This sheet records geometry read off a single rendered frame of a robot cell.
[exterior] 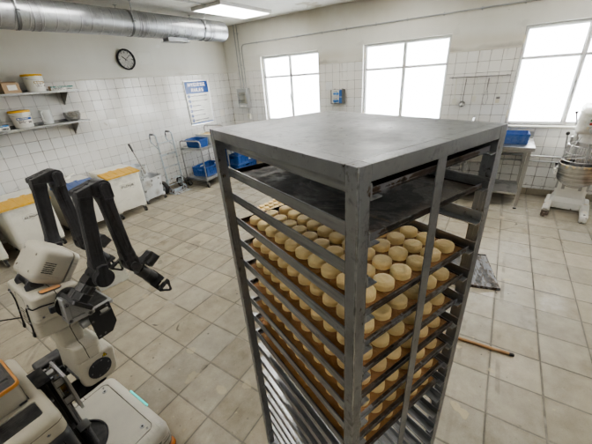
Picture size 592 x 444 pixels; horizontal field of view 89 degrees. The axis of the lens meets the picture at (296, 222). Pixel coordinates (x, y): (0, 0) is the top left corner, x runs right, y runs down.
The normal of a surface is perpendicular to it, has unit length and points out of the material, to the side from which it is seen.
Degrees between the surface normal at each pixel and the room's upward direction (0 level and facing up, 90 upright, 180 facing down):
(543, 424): 0
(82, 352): 90
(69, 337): 90
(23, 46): 90
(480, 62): 90
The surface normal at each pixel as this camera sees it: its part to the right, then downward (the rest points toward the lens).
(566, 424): -0.07, -0.90
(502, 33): -0.54, 0.40
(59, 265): 0.84, 0.18
